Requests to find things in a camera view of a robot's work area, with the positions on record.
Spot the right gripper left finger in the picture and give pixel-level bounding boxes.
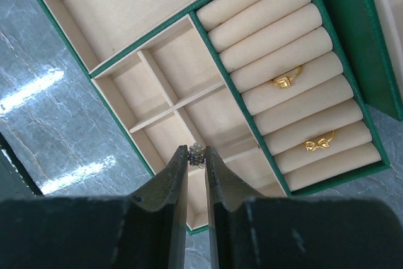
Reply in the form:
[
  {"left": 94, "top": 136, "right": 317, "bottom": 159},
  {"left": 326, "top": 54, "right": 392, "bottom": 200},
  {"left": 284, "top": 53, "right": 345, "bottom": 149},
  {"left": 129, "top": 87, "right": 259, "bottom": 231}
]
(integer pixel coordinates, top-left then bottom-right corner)
[{"left": 125, "top": 146, "right": 188, "bottom": 268}]

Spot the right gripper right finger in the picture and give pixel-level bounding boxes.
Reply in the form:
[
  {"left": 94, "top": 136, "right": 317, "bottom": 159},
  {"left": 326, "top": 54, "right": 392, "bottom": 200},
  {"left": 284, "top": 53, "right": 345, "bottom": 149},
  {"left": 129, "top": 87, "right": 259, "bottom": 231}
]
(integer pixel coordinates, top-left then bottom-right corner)
[{"left": 205, "top": 146, "right": 257, "bottom": 268}]

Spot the green jewelry box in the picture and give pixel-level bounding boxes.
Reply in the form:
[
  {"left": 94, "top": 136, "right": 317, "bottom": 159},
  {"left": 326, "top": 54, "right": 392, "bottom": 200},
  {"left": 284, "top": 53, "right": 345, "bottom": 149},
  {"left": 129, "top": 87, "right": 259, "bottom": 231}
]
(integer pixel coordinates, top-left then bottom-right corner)
[{"left": 323, "top": 0, "right": 402, "bottom": 121}]

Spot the small gold ring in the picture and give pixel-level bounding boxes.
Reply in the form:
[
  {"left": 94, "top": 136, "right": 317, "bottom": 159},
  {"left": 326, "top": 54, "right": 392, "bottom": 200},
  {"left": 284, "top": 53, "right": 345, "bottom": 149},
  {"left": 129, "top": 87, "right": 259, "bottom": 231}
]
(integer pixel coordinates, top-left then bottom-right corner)
[{"left": 304, "top": 130, "right": 336, "bottom": 153}]

